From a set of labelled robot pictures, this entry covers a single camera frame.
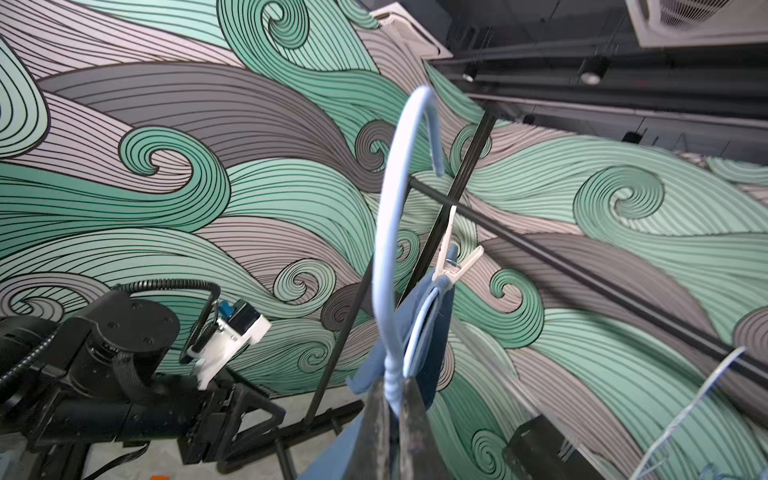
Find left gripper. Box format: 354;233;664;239
177;384;286;474

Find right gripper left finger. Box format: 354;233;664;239
343;378;392;480

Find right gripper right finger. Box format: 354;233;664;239
399;378;453;480

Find slate blue t-shirt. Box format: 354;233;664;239
301;270;455;479

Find grey clothespin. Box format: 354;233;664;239
432;206;484;285

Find blue wire hanger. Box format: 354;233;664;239
371;86;445;416

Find white wire hanger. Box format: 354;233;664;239
629;346;747;480

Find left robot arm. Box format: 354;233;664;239
1;279;285;464

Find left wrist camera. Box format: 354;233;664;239
186;299;272;391

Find black clothes rack frame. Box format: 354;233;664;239
215;101;768;480

